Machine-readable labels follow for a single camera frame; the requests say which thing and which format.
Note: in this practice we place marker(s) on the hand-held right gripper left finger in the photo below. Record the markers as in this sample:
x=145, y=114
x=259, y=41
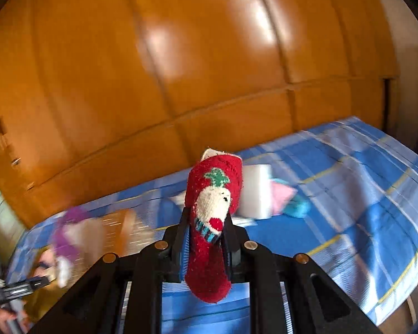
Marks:
x=183, y=250

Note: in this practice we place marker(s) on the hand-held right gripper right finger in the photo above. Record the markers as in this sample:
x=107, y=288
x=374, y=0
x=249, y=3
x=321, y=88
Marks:
x=231, y=250

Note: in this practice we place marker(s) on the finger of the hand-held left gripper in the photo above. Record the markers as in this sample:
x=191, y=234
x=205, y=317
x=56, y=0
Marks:
x=24, y=287

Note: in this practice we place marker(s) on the red snowman sock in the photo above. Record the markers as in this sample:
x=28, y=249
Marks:
x=209, y=278

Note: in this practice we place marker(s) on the white cloth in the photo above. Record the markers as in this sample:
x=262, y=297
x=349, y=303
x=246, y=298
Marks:
x=257, y=195

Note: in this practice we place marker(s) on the pink cloth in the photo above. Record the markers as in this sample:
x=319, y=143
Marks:
x=282, y=195

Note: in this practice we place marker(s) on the teal cloth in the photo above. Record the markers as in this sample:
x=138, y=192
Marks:
x=298, y=208

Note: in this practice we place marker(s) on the purple tissue box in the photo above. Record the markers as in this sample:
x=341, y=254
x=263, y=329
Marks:
x=71, y=229

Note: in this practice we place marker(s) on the blue plaid tablecloth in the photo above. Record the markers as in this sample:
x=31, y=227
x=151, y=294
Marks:
x=351, y=198

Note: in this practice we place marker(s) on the wooden wardrobe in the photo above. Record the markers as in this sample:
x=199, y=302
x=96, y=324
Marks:
x=195, y=59

